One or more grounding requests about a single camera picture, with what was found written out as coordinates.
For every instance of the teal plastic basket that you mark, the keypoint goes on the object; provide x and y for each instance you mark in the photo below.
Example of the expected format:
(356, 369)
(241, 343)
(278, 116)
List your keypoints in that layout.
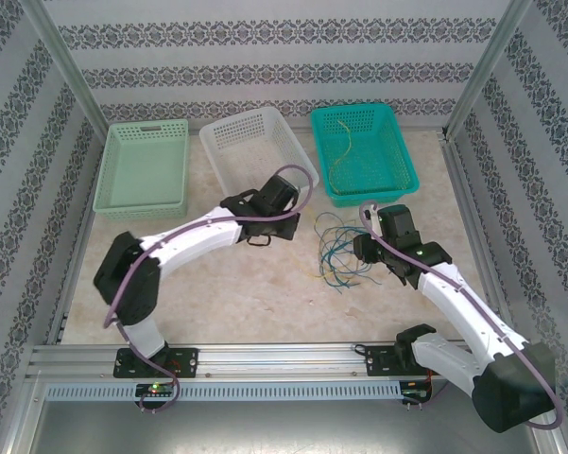
(373, 146)

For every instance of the white plastic basket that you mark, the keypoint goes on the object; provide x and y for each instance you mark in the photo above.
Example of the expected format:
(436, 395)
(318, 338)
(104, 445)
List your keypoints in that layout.
(250, 146)

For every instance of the light green plastic basket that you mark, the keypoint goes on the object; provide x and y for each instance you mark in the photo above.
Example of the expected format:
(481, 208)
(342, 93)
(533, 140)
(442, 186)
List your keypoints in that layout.
(142, 165)

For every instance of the aluminium table side rail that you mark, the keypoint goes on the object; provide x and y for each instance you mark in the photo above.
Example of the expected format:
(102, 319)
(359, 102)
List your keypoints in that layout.
(465, 189)
(85, 212)

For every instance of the long aluminium mounting rail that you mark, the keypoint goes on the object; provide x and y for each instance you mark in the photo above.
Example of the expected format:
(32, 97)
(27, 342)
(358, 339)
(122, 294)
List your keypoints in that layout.
(274, 361)

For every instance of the grey metal panel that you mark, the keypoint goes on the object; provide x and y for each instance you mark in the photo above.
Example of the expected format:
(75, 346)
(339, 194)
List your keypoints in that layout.
(283, 430)

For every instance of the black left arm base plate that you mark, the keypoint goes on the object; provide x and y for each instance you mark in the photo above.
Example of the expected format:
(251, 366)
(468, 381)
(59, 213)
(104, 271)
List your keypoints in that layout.
(189, 361)

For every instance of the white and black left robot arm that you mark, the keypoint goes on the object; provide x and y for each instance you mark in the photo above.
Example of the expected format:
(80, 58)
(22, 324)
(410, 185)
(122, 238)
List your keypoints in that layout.
(203, 236)

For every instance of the aluminium frame bar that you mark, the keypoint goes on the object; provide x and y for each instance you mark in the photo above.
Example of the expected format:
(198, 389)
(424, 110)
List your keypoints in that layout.
(23, 416)

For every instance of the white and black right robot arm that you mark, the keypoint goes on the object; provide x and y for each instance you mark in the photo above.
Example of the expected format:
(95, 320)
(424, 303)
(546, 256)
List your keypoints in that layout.
(453, 307)

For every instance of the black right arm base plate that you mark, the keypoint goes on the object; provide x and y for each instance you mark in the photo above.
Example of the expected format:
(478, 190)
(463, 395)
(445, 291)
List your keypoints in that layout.
(375, 361)

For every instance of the aluminium frame post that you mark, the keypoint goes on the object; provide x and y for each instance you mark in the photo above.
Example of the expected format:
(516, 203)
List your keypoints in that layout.
(493, 52)
(68, 52)

